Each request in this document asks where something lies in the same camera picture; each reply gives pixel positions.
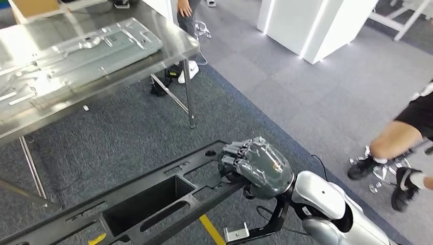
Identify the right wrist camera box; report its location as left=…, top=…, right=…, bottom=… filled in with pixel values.
left=223, top=195, right=292, bottom=245

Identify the thin black camera cable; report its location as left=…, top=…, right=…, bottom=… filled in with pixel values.
left=255, top=204, right=306, bottom=237

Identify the white frame table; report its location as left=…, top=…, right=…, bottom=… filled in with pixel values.
left=369, top=0, right=433, bottom=42

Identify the white lit pillar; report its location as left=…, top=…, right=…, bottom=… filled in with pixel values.
left=302, top=0, right=380, bottom=65
left=257, top=0, right=327, bottom=57

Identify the chrome stool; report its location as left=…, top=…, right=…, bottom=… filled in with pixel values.
left=350, top=145, right=412, bottom=194
left=194, top=20, right=212, bottom=40

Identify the stainless steel workbench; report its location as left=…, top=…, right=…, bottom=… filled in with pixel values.
left=0, top=0, right=201, bottom=211

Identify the black floor cable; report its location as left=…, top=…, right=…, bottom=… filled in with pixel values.
left=310, top=154, right=329, bottom=181

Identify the black plastic plate part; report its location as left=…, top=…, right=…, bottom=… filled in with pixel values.
left=0, top=140, right=252, bottom=245

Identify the black item on floor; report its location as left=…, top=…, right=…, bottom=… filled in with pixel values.
left=150, top=64, right=184, bottom=97

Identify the stamped grey metal panel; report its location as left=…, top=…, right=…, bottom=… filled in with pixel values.
left=0, top=17, right=164, bottom=113

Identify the brown cardboard box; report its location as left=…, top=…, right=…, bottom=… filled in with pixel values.
left=8, top=0, right=68, bottom=25

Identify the white desk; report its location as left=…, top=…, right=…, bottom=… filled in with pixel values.
left=61, top=0, right=177, bottom=25

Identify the person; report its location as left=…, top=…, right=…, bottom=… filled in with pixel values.
left=176, top=0, right=217, bottom=85
left=346, top=79, right=433, bottom=213

